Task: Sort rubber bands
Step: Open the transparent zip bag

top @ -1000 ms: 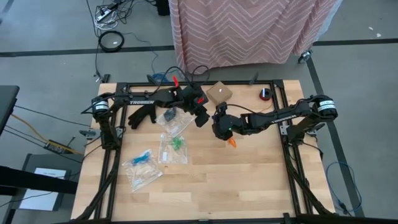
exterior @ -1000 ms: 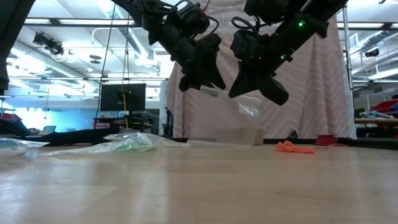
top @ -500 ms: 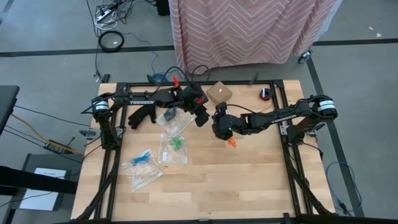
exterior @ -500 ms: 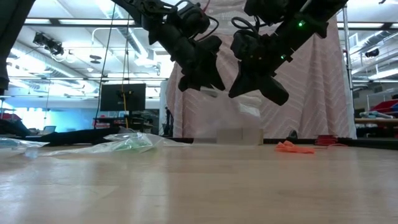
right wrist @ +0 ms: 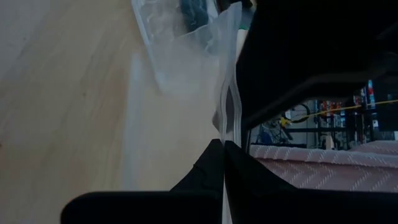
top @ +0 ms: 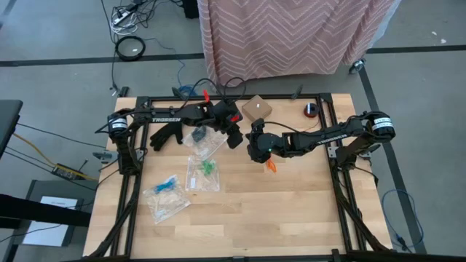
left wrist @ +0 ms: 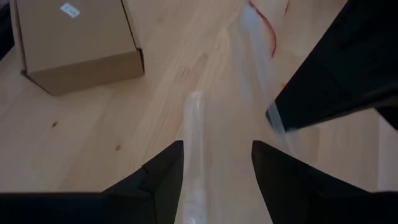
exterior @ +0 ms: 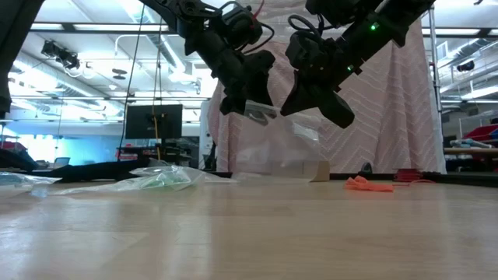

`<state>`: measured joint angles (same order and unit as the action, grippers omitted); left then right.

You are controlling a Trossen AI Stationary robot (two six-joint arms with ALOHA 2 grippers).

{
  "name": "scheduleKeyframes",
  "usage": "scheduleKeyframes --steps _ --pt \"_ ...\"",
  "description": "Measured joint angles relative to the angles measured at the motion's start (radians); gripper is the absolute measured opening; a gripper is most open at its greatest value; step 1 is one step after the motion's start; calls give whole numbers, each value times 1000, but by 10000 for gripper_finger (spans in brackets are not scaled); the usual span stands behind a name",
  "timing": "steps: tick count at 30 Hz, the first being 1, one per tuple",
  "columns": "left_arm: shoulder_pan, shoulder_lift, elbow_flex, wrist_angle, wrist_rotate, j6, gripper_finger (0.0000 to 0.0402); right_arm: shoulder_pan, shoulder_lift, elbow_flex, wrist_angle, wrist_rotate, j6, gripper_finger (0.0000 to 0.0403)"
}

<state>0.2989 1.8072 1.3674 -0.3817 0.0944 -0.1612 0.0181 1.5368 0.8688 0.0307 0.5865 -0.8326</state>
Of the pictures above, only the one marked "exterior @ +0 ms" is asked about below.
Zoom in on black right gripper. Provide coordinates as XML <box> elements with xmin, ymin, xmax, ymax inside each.
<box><xmin>279</xmin><ymin>42</ymin><xmax>363</xmax><ymax>129</ymax></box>

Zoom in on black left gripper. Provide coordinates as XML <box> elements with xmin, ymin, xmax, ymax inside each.
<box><xmin>212</xmin><ymin>48</ymin><xmax>276</xmax><ymax>117</ymax></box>

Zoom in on clear plastic bag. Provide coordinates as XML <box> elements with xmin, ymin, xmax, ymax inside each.
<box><xmin>233</xmin><ymin>99</ymin><xmax>324</xmax><ymax>184</ymax></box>
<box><xmin>130</xmin><ymin>157</ymin><xmax>238</xmax><ymax>184</ymax></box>
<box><xmin>0</xmin><ymin>173</ymin><xmax>62</xmax><ymax>198</ymax></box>
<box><xmin>50</xmin><ymin>166</ymin><xmax>207</xmax><ymax>195</ymax></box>

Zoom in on orange rubber band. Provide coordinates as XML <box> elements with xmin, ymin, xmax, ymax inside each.
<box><xmin>342</xmin><ymin>175</ymin><xmax>395</xmax><ymax>194</ymax></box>

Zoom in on long green rubber band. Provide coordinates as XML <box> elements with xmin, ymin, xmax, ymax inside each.
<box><xmin>142</xmin><ymin>177</ymin><xmax>195</xmax><ymax>191</ymax></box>

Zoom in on white cabinet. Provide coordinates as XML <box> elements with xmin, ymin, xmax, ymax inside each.
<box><xmin>198</xmin><ymin>100</ymin><xmax>219</xmax><ymax>164</ymax></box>

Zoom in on small cardboard box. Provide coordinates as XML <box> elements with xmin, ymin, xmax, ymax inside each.
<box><xmin>272</xmin><ymin>159</ymin><xmax>331</xmax><ymax>183</ymax></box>

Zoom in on pink chevron cloth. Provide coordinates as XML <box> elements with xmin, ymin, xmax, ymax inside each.
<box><xmin>208</xmin><ymin>0</ymin><xmax>447</xmax><ymax>175</ymax></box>

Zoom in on black computer monitor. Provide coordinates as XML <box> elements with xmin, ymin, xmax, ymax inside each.
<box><xmin>124</xmin><ymin>103</ymin><xmax>184</xmax><ymax>140</ymax></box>

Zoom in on red black tape roll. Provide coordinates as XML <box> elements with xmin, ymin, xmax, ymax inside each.
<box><xmin>393</xmin><ymin>168</ymin><xmax>425</xmax><ymax>183</ymax></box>

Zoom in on silver metal rack pole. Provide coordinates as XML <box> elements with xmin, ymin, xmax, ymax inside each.
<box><xmin>426</xmin><ymin>7</ymin><xmax>447</xmax><ymax>175</ymax></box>

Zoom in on black ceiling spotlight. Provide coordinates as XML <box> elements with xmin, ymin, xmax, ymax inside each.
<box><xmin>456</xmin><ymin>60</ymin><xmax>476</xmax><ymax>74</ymax></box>

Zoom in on wooden side table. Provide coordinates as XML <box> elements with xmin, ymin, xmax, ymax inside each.
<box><xmin>443</xmin><ymin>146</ymin><xmax>498</xmax><ymax>158</ymax></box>

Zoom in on red storage bin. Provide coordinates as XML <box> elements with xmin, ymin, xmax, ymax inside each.
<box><xmin>462</xmin><ymin>123</ymin><xmax>498</xmax><ymax>142</ymax></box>

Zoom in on black ceiling track lights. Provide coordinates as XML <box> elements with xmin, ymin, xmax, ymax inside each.
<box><xmin>40</xmin><ymin>40</ymin><xmax>82</xmax><ymax>72</ymax></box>

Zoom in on black left wrist camera cable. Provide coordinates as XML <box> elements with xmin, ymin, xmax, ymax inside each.
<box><xmin>240</xmin><ymin>21</ymin><xmax>276</xmax><ymax>55</ymax></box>

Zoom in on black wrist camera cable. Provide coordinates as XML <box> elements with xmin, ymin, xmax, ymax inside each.
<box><xmin>286</xmin><ymin>13</ymin><xmax>326</xmax><ymax>40</ymax></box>
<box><xmin>240</xmin><ymin>21</ymin><xmax>276</xmax><ymax>55</ymax></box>

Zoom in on red cable strap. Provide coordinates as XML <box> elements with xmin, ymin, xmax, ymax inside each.
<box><xmin>251</xmin><ymin>0</ymin><xmax>266</xmax><ymax>19</ymax></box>

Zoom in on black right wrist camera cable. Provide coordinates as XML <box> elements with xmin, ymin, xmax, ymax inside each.
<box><xmin>286</xmin><ymin>13</ymin><xmax>326</xmax><ymax>40</ymax></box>

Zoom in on yellow hanging cable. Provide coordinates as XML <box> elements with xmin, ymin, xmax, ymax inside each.
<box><xmin>153</xmin><ymin>50</ymin><xmax>161</xmax><ymax>160</ymax></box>

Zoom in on black aluminium table frame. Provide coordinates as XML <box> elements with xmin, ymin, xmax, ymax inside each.
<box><xmin>0</xmin><ymin>169</ymin><xmax>498</xmax><ymax>187</ymax></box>

